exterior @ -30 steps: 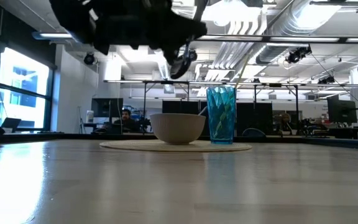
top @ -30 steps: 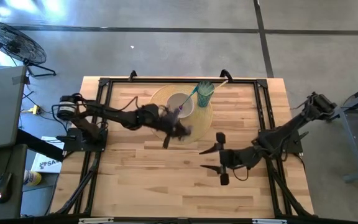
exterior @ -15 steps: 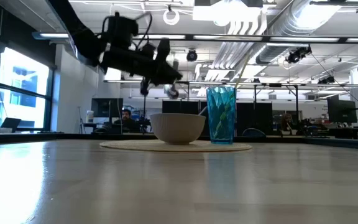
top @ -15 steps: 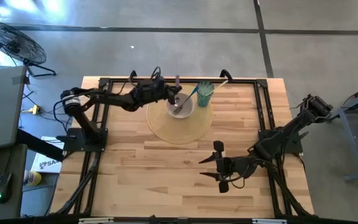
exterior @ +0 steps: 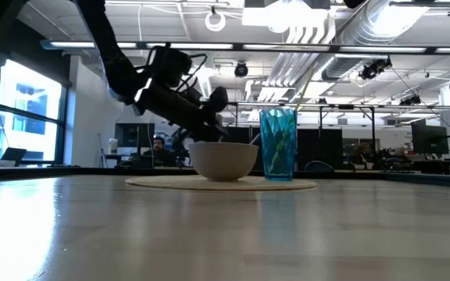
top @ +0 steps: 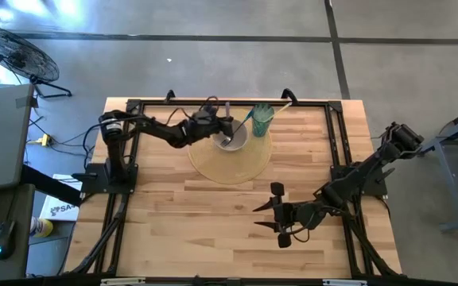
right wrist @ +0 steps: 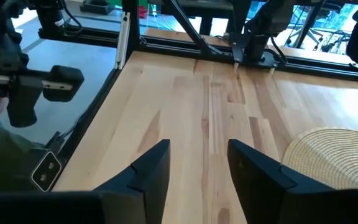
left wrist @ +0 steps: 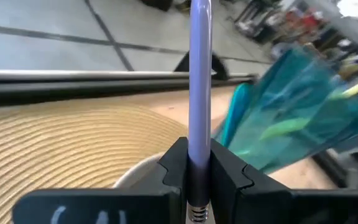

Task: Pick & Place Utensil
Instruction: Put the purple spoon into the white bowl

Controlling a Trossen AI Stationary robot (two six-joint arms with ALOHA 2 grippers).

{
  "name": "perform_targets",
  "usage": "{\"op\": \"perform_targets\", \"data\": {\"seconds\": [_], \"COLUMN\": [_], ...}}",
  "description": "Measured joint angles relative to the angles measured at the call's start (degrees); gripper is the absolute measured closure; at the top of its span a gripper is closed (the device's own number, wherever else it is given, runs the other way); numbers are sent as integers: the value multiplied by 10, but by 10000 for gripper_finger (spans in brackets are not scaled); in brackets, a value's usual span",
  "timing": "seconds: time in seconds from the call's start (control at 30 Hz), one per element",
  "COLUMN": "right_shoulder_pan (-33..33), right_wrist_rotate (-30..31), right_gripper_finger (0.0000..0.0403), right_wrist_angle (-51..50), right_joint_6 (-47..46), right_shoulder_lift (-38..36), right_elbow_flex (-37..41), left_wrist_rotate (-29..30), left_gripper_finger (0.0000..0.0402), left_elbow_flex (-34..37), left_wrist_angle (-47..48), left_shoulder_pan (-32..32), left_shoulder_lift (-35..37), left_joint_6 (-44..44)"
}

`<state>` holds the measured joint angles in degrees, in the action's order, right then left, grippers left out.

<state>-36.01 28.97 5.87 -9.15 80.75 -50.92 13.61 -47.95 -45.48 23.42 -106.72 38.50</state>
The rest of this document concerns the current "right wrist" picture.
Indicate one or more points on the black floor box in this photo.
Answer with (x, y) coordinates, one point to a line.
(96, 7)

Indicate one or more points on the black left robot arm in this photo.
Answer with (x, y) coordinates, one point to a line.
(255, 43)

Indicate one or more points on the silver aluminium strip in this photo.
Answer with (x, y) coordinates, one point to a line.
(123, 40)

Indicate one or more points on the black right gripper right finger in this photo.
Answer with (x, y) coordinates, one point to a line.
(278, 199)

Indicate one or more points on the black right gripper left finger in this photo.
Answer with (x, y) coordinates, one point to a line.
(135, 199)

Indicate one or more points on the small red object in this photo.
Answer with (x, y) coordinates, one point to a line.
(143, 12)

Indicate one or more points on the round woven beige placemat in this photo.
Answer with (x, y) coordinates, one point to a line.
(337, 155)

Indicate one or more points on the black office chair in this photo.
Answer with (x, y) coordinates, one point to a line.
(303, 32)

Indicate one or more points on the black background table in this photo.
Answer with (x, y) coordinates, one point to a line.
(206, 25)

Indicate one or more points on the silver extrusion end piece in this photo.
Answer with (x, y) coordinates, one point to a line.
(47, 171)

